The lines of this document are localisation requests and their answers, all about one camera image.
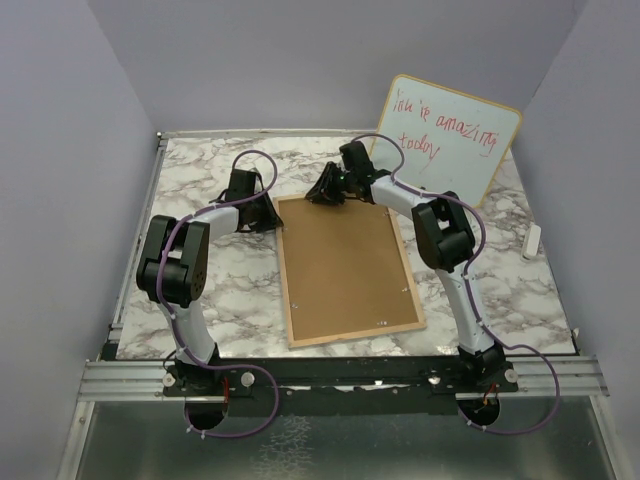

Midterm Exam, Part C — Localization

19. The wooden picture frame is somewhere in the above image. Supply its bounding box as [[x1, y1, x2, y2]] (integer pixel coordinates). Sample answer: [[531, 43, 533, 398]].
[[273, 193, 428, 350]]

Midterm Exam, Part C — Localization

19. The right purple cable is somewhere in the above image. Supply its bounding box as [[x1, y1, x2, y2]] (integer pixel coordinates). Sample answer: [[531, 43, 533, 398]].
[[354, 133, 561, 435]]

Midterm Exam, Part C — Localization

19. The yellow-rimmed whiteboard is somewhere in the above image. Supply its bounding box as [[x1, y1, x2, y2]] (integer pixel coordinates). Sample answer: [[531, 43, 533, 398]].
[[369, 75, 522, 207]]

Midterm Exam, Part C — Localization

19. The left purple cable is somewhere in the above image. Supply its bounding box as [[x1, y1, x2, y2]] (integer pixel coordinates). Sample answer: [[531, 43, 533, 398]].
[[155, 148, 282, 440]]

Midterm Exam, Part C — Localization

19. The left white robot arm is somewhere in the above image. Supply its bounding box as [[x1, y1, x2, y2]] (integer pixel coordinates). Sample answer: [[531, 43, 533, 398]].
[[136, 169, 283, 395]]

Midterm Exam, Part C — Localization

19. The purple cable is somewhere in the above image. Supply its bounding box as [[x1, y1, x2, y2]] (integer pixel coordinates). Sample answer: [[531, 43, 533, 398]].
[[155, 148, 282, 440], [354, 133, 561, 435]]

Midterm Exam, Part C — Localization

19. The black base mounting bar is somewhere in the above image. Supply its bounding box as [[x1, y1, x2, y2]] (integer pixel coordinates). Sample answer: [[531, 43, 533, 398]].
[[163, 356, 518, 417]]

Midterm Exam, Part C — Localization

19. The white whiteboard eraser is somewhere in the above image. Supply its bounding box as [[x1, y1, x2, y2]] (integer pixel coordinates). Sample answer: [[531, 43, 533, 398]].
[[521, 223, 541, 260]]

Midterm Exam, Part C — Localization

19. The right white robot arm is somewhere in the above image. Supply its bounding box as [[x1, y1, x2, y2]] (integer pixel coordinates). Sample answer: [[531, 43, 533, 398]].
[[305, 138, 506, 391]]

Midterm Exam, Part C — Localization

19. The brown cardboard backing board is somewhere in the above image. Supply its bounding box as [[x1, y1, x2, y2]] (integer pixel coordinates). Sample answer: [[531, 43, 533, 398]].
[[279, 198, 421, 342]]

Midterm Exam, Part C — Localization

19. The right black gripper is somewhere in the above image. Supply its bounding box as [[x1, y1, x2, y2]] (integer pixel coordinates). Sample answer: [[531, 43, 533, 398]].
[[306, 163, 355, 207]]

